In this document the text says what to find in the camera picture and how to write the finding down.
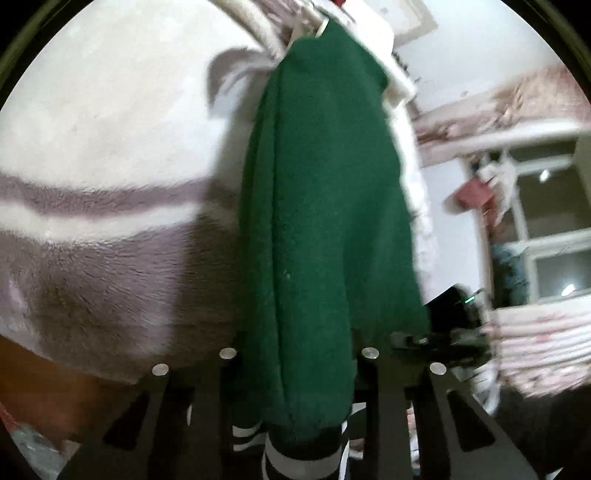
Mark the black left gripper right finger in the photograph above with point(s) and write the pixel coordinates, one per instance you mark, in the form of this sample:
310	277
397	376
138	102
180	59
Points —
422	423

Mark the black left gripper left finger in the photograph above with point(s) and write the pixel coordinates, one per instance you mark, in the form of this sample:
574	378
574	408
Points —
175	424

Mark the green white varsity jacket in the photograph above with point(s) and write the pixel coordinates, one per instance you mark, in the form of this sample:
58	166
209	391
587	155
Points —
327	254

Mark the black device beside bed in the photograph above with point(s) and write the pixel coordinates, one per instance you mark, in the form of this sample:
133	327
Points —
455	338

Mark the floral pink curtain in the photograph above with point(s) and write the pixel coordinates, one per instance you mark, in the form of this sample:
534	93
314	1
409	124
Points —
543	348

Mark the white framed window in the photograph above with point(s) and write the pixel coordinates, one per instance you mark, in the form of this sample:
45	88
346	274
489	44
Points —
540	234

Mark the small red hanging item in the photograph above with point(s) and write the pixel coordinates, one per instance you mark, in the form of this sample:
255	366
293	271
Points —
473	195

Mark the white grey floral blanket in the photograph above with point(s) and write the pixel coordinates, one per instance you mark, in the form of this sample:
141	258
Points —
122	149

